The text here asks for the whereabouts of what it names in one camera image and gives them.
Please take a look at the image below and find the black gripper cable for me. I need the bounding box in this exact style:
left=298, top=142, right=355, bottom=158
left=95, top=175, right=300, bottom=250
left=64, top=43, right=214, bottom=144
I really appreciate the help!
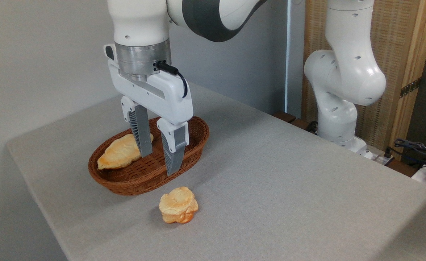
left=156, top=61, right=188, bottom=99

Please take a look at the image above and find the woven screen with wooden frame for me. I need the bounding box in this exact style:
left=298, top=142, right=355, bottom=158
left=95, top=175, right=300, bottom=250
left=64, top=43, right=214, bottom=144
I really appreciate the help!
left=302, top=0, right=426, bottom=160

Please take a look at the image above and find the brown wicker basket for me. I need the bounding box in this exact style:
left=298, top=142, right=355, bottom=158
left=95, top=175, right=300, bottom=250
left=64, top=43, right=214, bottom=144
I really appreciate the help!
left=88, top=116, right=210, bottom=196

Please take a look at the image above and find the long braided bread loaf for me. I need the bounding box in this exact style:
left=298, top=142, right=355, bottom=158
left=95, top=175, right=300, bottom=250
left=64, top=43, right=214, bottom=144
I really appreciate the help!
left=97, top=133, right=154, bottom=170

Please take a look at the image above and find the bundle of dark cables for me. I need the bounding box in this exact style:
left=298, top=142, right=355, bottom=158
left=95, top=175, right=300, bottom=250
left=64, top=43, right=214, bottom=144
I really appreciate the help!
left=384, top=138, right=426, bottom=171

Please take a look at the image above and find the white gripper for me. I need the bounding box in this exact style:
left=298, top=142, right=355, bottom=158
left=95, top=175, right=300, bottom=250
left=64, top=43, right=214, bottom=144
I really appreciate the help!
left=104, top=44, right=194, bottom=176

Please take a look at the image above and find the brass hinge on screen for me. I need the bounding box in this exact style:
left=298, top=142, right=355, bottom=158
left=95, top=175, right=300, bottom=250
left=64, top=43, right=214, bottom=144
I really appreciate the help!
left=400, top=77, right=422, bottom=98

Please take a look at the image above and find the round flower-shaped bread roll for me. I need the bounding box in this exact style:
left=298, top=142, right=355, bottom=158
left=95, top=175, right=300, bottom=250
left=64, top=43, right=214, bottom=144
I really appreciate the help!
left=158, top=187, right=199, bottom=224

